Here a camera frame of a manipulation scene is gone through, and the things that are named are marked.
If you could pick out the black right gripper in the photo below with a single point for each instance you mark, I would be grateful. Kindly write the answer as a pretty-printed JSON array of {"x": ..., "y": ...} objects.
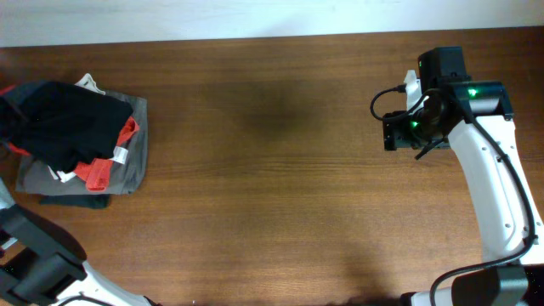
[{"x": 396, "y": 136}]

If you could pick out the black leggings red waistband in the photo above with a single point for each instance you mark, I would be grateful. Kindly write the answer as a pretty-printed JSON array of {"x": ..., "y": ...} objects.
[{"x": 59, "y": 123}]

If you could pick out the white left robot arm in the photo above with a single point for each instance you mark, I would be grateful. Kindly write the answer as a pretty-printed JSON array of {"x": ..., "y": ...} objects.
[{"x": 52, "y": 268}]

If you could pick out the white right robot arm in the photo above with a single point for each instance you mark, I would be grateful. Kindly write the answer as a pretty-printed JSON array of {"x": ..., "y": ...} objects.
[{"x": 474, "y": 119}]

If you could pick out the red printed t-shirt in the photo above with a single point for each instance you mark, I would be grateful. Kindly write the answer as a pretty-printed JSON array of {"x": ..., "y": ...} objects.
[{"x": 102, "y": 170}]

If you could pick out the dark folded garment bottom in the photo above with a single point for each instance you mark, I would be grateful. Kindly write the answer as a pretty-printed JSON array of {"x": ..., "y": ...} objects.
[{"x": 84, "y": 201}]

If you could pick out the white folded garment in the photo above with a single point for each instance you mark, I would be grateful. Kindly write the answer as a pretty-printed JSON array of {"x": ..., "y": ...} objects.
[{"x": 120, "y": 154}]

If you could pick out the grey folded garment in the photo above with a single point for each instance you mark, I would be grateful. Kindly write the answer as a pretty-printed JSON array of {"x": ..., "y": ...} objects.
[{"x": 34, "y": 177}]

